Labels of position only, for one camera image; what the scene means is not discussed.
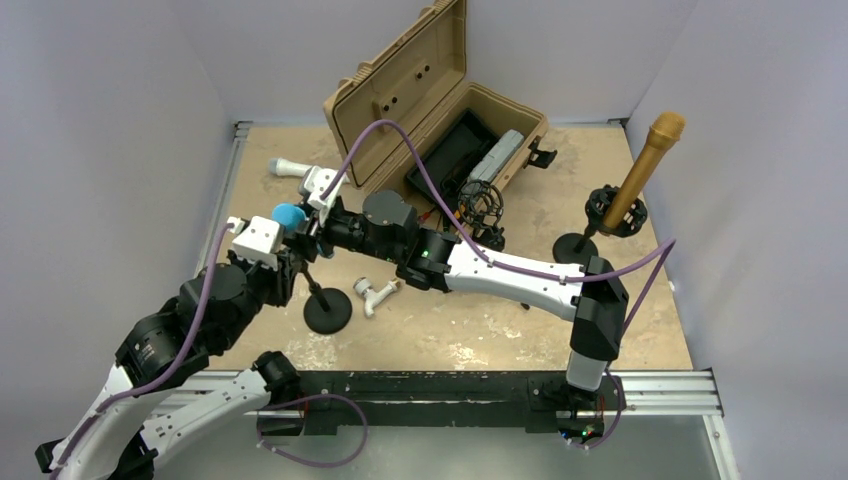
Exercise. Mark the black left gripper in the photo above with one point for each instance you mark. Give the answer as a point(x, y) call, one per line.
point(282, 285)

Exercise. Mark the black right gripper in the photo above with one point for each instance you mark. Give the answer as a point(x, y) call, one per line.
point(307, 237)

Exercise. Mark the blue microphone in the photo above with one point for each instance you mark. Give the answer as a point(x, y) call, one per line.
point(288, 216)

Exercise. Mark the black round-base clip stand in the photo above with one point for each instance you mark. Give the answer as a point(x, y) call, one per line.
point(327, 310)

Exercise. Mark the white mesh-head microphone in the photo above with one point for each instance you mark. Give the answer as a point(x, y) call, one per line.
point(282, 167)

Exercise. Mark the black tripod shock mount stand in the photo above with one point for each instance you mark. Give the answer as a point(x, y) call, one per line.
point(481, 207)

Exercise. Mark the black round-base shock mount stand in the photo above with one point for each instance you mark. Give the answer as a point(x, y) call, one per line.
point(579, 247)

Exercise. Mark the gold microphone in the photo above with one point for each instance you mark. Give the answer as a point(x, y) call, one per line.
point(663, 134)

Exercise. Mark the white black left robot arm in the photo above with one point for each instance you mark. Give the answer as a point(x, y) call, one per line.
point(119, 436)

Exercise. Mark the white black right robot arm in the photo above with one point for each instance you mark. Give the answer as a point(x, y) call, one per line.
point(387, 228)

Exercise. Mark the white plastic faucet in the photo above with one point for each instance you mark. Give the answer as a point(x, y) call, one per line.
point(371, 297)

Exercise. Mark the tan plastic tool case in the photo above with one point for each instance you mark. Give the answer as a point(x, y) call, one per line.
point(419, 81)

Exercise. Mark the black tool tray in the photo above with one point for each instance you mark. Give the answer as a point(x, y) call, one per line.
point(452, 159)

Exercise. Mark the grey plastic bit box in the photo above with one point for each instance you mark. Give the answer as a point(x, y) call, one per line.
point(497, 157)

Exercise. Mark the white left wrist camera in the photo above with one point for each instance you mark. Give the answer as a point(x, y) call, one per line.
point(257, 240)

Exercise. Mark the black mounting base plate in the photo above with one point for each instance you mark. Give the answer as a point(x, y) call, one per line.
point(534, 401)

